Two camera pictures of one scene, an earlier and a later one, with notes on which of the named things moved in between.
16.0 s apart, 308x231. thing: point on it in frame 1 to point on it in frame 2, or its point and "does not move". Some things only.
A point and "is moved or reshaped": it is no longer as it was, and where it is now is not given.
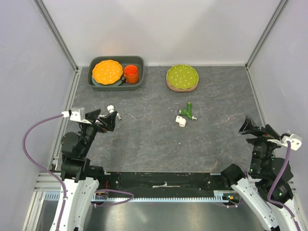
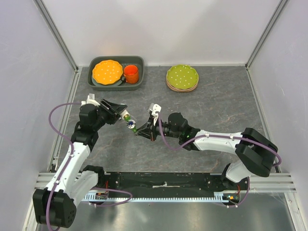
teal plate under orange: x=112 y=84 does not move
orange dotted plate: x=107 y=71 does not move
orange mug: x=131 y=73 does not move
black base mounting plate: x=167 y=184 does not move
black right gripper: x=268 y=132 to x=146 y=129
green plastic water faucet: x=188 y=112 to x=131 y=123
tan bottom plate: x=180 y=90 does not move
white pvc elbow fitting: x=182 y=121 is moved or reshaped
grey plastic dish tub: x=124 y=60 does not move
